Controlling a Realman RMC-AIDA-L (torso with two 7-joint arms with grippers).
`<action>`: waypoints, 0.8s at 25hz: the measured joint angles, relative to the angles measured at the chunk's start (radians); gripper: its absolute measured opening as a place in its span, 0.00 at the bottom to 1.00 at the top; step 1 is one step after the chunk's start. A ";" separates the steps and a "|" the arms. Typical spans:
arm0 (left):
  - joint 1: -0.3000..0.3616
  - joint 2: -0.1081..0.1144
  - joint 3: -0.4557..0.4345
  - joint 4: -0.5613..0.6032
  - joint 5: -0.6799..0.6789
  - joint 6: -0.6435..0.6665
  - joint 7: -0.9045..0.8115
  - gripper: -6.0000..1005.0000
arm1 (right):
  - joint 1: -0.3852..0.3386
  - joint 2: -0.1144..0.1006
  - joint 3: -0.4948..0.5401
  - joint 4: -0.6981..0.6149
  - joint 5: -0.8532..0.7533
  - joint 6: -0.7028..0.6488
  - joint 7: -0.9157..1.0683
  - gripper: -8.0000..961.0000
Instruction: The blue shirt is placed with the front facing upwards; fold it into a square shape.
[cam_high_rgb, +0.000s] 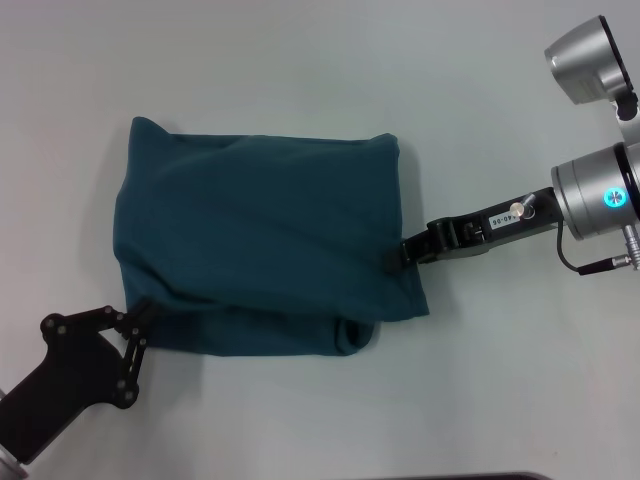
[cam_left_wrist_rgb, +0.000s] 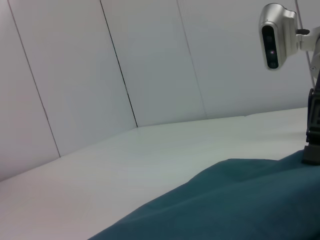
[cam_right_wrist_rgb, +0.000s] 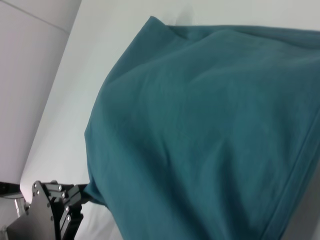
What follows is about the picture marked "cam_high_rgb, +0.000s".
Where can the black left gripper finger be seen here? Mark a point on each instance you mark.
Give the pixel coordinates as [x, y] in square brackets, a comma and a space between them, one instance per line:
[135, 360]
[115, 320]

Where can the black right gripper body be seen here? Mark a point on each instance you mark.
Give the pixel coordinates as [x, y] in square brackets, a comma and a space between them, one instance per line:
[500, 230]

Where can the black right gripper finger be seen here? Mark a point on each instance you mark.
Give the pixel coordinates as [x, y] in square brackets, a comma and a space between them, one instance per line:
[410, 252]

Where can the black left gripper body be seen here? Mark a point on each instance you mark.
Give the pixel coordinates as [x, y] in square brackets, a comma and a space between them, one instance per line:
[55, 375]

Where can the teal t-shirt with beige print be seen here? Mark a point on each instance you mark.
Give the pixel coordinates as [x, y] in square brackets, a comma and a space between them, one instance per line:
[260, 240]

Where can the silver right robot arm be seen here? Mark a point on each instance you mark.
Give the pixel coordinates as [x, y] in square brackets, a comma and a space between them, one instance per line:
[600, 195]

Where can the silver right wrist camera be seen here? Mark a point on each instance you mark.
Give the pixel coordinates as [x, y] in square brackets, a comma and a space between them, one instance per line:
[592, 62]

